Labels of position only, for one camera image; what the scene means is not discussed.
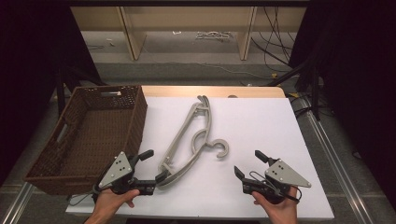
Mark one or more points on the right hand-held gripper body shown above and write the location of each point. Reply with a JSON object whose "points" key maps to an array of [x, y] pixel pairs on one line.
{"points": [[285, 175]]}

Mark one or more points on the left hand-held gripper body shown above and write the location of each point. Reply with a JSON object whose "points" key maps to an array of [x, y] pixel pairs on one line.
{"points": [[118, 169]]}

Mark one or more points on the grey plastic clothes hanger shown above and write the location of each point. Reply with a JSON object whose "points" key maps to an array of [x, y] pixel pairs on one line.
{"points": [[204, 137], [174, 180], [182, 132]]}

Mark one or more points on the brown wicker basket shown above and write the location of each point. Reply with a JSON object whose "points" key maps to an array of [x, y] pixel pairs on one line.
{"points": [[93, 133]]}

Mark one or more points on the person's left hand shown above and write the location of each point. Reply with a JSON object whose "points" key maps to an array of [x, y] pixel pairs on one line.
{"points": [[113, 202]]}

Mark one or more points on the person's right hand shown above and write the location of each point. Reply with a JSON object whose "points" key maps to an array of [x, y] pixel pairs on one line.
{"points": [[281, 213]]}

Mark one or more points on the white table mat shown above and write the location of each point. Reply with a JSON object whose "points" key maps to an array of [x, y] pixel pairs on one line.
{"points": [[255, 130]]}

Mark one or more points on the wooden table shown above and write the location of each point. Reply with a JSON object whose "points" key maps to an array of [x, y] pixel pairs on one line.
{"points": [[186, 91]]}

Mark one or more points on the black metal stand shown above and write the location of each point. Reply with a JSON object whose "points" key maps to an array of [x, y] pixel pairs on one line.
{"points": [[60, 90], [313, 84]]}

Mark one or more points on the beige wooden shelf unit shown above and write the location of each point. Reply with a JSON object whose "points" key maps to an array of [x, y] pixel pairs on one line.
{"points": [[134, 34]]}

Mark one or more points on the black curtain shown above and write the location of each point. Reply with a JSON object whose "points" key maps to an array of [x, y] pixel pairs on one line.
{"points": [[28, 77], [358, 77]]}

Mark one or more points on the metal floor rail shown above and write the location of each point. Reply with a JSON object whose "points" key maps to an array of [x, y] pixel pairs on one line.
{"points": [[336, 155], [17, 202]]}

